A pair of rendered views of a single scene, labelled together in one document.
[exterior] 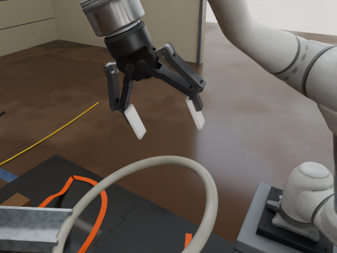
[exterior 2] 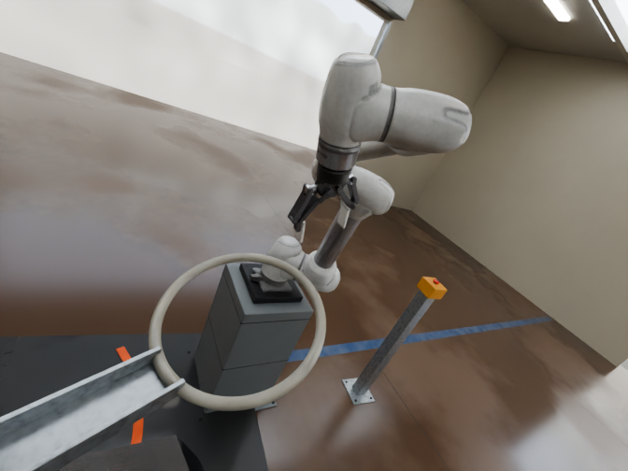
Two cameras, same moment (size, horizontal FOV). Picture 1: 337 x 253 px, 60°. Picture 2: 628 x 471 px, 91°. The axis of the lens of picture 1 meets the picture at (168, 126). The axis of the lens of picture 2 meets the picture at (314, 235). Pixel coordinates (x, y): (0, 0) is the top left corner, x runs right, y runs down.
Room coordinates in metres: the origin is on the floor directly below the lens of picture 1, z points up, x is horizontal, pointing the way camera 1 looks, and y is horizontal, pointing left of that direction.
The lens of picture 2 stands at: (0.21, 0.70, 1.82)
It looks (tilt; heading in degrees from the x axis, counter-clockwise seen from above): 24 degrees down; 293
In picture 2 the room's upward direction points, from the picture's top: 25 degrees clockwise
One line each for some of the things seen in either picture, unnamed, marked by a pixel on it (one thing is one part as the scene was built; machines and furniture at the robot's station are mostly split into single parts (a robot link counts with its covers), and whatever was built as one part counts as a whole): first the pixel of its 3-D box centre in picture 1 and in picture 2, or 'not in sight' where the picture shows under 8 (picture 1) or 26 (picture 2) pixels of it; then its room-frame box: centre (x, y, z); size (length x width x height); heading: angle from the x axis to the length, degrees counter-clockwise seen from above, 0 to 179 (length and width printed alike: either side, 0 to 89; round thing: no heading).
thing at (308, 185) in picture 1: (309, 190); (284, 257); (0.84, -0.55, 1.00); 0.18 x 0.16 x 0.22; 24
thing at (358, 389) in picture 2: not in sight; (392, 342); (0.15, -1.23, 0.54); 0.20 x 0.20 x 1.09; 57
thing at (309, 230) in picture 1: (293, 211); (270, 277); (0.86, -0.53, 0.87); 0.22 x 0.18 x 0.06; 61
